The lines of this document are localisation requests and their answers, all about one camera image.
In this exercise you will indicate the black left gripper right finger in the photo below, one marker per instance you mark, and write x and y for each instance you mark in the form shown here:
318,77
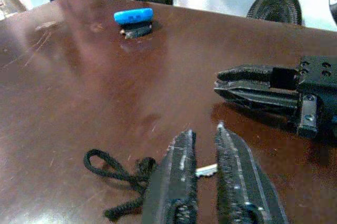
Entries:
242,181

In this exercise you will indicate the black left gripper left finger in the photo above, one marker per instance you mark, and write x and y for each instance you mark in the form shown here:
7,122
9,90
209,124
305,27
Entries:
171,181

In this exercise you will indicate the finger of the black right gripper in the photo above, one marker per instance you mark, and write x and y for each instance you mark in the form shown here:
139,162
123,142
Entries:
263,98
247,73

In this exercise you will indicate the black woven round object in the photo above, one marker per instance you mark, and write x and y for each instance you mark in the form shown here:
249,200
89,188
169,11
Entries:
276,6

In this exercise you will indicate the black box white label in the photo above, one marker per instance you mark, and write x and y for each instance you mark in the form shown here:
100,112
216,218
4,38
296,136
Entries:
333,0

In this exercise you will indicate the black key fob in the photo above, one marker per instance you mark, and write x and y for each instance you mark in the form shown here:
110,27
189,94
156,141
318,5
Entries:
138,31

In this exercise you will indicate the blue oval tag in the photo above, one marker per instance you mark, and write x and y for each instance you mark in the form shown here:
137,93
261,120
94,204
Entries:
133,16

